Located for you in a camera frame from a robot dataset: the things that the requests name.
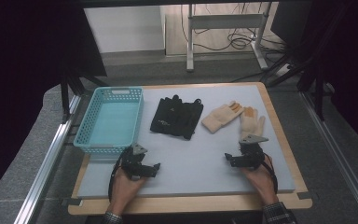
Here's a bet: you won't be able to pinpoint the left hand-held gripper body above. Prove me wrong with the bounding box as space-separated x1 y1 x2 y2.
120 143 153 181

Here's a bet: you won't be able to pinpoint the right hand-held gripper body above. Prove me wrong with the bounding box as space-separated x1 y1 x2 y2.
235 133 269 171

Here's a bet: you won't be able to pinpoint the beige knit glove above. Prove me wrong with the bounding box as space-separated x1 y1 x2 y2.
201 100 245 135
239 106 267 141

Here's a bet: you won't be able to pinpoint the teal plastic basket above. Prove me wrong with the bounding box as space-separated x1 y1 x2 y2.
73 86 145 155

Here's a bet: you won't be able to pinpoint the black glove with logo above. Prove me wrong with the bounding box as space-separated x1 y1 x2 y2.
149 96 185 137

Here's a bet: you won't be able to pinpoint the plain black glove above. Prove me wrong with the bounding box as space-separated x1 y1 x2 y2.
173 94 205 141

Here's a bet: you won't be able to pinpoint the person's left hand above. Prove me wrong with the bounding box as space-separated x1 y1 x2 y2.
109 167 147 213

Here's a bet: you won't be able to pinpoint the person's right hand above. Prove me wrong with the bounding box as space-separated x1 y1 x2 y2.
240 154 280 205

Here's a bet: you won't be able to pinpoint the white power strip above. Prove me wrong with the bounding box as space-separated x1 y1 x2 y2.
274 63 292 77

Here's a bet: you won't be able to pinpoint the black tripod stand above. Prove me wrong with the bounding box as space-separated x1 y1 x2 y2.
60 69 109 123

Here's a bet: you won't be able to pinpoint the black metal stand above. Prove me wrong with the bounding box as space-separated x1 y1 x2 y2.
265 4 338 122

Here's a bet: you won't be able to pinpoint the white panel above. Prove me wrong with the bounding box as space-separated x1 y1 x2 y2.
83 6 166 54

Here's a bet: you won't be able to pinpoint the dark curtain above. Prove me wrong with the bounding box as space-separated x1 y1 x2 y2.
0 0 108 204
310 0 358 155

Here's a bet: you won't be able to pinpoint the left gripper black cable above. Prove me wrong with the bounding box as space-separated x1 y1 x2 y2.
107 151 129 203

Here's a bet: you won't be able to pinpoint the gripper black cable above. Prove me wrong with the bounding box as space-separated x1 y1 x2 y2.
260 152 280 194
107 151 129 203

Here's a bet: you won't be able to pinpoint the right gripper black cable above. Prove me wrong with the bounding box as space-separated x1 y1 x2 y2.
260 152 280 194

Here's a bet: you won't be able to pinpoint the aluminium rail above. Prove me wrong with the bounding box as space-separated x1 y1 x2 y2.
13 93 82 224
299 91 358 217

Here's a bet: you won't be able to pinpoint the black floor cables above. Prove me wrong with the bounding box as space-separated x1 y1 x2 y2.
180 3 288 54

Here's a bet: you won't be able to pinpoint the white metal desk frame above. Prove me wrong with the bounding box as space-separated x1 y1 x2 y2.
186 3 269 73

